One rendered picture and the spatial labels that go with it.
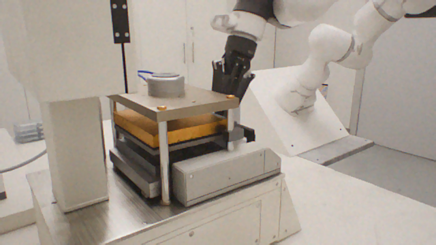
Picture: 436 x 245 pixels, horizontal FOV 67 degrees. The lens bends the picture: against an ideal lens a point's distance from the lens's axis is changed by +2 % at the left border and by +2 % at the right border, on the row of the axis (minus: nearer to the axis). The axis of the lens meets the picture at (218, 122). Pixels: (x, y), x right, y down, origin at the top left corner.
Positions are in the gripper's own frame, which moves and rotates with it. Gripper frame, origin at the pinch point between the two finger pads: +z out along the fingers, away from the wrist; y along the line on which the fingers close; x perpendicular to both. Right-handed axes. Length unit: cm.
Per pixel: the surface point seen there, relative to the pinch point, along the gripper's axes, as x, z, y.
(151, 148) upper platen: -9.2, 7.1, -21.4
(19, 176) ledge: 49, 35, -31
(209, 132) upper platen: -10.4, 2.1, -10.3
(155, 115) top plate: -13.4, 0.5, -24.6
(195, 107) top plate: -13.7, -2.5, -17.5
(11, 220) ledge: 26, 38, -34
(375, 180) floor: 62, 26, 230
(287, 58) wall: 236, -78, 275
